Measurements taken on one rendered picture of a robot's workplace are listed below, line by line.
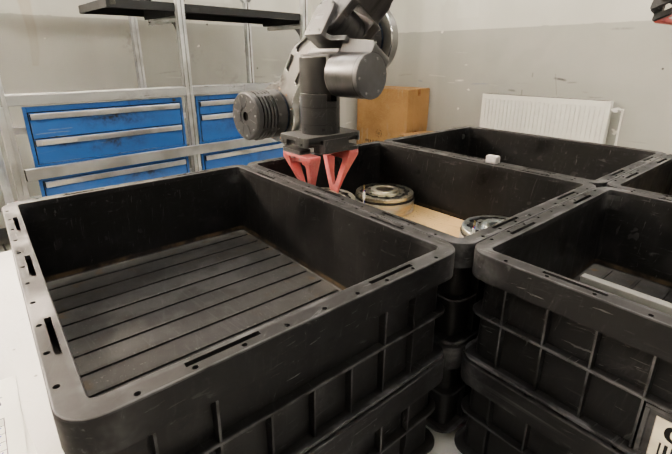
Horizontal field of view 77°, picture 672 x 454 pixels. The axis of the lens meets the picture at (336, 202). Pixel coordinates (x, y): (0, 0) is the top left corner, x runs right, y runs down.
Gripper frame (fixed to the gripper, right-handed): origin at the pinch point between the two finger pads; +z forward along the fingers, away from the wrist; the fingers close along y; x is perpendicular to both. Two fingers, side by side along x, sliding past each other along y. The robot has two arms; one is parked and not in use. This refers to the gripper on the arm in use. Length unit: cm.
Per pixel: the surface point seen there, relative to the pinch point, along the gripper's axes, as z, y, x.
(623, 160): -1, 50, -25
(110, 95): -2, 13, 182
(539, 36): -33, 323, 127
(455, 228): 6.2, 16.0, -13.6
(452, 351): 7.4, -7.7, -30.0
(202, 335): 6.1, -25.7, -13.8
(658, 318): -4.0, -7.9, -44.4
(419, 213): 6.2, 16.9, -5.5
